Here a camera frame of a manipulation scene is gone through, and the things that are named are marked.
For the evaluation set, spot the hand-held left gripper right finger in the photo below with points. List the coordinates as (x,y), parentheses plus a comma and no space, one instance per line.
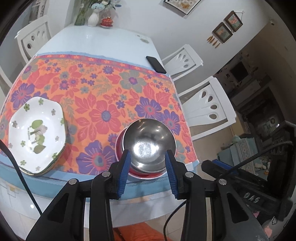
(172,176)

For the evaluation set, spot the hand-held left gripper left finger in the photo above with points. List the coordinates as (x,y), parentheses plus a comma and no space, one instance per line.
(123,171)

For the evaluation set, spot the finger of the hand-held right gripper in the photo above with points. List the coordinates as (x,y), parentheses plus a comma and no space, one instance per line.
(212,169)
(226,167)

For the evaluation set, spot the red bowl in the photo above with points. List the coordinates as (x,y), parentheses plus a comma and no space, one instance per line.
(148,175)

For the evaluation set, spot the stainless steel bowl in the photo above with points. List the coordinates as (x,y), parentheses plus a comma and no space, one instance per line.
(148,139)

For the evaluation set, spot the patterned sofa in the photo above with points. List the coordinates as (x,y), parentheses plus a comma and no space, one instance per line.
(240,153)

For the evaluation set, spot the person's pink patterned clothing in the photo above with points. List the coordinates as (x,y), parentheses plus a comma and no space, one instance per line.
(269,228)

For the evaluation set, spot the orange cushion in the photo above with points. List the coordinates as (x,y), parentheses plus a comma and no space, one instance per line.
(143,233)

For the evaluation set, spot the orange floral cloth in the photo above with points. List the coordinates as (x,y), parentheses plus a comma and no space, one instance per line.
(97,97)

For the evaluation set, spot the black smartphone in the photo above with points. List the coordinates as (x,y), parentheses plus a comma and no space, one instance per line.
(156,64)

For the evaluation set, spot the white vase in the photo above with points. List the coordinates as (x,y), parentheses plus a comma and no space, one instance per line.
(93,19)

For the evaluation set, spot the orange hanging wall ornament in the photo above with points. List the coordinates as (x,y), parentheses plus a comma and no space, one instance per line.
(213,41)

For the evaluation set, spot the small framed wall picture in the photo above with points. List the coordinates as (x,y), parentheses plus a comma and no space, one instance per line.
(233,20)
(222,33)

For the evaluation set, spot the large framed wall picture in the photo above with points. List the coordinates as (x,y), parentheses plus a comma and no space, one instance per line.
(182,5)

